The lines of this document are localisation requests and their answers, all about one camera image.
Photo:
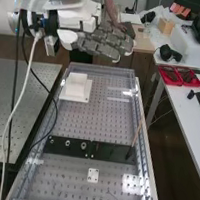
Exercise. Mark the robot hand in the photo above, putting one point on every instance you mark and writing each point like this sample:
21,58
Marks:
104,41

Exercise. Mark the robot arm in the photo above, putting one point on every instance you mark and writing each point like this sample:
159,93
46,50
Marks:
33,21

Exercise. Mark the clear box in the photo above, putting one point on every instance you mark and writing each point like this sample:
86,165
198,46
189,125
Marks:
101,69

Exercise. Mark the person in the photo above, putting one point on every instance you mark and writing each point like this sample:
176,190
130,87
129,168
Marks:
110,5

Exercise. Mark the brown wooden desk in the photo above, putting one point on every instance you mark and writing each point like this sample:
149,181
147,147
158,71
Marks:
144,42

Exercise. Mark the small white box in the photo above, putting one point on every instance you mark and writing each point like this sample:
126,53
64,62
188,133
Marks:
76,85

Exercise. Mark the small tan box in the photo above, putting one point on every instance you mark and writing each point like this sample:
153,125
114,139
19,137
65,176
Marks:
165,26

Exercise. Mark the red tray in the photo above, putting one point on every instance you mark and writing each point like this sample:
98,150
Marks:
171,76
190,76

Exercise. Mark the white desk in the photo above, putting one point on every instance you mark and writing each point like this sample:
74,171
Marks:
185,124
193,55

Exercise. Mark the thin stick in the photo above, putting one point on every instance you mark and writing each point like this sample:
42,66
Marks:
137,132

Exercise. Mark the black plate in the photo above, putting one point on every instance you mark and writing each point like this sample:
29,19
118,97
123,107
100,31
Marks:
108,152

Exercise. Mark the small white square plate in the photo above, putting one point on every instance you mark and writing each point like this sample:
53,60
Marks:
93,175

